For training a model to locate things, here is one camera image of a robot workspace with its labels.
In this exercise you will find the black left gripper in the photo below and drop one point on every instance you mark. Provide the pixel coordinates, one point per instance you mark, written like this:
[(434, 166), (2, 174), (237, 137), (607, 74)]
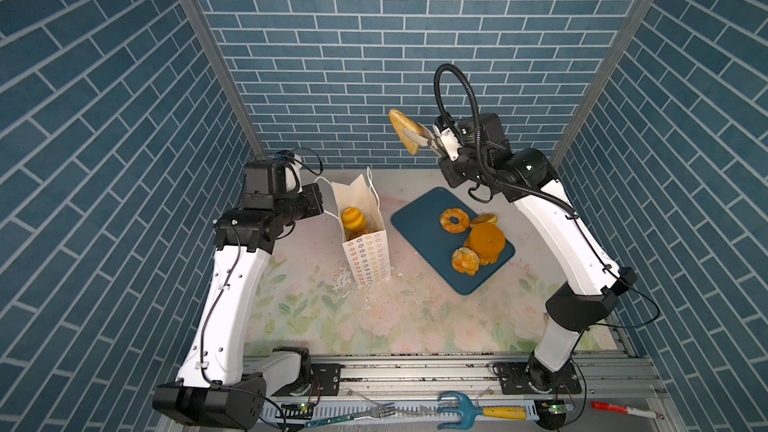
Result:
[(312, 196)]

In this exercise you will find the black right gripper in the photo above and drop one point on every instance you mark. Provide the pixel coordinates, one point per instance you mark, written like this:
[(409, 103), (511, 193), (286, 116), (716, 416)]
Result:
[(447, 168)]

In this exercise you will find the long oval yellow bread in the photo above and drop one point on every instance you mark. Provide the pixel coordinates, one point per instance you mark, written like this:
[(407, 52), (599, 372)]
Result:
[(353, 222)]

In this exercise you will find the white paper bag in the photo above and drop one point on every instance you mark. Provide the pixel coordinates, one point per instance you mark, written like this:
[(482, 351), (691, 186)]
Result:
[(364, 236)]

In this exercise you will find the braided brown pastry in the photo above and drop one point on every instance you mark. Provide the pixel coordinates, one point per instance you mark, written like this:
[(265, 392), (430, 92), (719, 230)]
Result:
[(412, 135)]

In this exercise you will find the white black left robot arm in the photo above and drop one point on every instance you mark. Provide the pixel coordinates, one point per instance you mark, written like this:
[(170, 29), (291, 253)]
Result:
[(211, 388)]

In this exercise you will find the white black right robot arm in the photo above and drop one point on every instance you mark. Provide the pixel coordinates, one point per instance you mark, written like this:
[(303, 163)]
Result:
[(476, 150)]

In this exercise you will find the small orange bread wedge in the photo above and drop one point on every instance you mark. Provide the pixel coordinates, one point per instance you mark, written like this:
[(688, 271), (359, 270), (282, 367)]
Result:
[(488, 218)]

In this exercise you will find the knotted yellow bread roll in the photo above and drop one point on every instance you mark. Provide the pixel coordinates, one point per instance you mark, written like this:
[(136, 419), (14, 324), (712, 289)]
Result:
[(465, 260)]

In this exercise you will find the dark teal tray mat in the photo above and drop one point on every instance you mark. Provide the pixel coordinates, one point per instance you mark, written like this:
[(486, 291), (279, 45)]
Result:
[(418, 223)]

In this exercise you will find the large round orange cake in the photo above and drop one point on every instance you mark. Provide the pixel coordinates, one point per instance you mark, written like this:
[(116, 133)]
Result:
[(487, 241)]

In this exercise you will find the teal yellow garden fork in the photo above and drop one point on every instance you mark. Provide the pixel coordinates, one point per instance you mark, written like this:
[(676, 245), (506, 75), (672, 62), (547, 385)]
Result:
[(461, 405)]

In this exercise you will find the red white marker pen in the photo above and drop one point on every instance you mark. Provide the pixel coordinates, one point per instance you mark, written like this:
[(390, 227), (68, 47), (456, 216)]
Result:
[(627, 410)]

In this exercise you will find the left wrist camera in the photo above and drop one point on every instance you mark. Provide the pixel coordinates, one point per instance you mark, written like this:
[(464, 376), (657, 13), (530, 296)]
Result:
[(292, 164)]

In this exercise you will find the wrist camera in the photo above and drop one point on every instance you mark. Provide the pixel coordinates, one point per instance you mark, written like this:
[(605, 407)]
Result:
[(446, 142), (292, 164)]

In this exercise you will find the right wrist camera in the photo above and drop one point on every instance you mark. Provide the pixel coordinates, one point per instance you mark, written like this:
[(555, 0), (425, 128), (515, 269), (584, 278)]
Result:
[(446, 142)]

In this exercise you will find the ring doughnut bread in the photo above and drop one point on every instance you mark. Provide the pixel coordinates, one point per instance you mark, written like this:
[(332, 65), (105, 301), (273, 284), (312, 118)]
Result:
[(454, 220)]

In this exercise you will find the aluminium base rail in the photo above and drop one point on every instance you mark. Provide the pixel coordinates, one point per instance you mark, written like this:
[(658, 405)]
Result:
[(486, 375)]

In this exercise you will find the metal fork green handle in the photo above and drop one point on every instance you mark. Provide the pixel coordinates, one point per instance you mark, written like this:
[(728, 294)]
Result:
[(375, 412)]

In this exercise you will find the aluminium corner post left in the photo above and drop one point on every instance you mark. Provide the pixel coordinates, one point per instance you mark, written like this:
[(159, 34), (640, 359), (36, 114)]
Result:
[(206, 38)]

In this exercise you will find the aluminium corner post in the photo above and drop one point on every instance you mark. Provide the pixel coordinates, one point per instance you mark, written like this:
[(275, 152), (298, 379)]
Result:
[(616, 50), (206, 38)]

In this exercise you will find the aluminium corner post right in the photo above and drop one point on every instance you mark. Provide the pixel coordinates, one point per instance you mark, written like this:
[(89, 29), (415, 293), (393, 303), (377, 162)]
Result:
[(616, 50)]

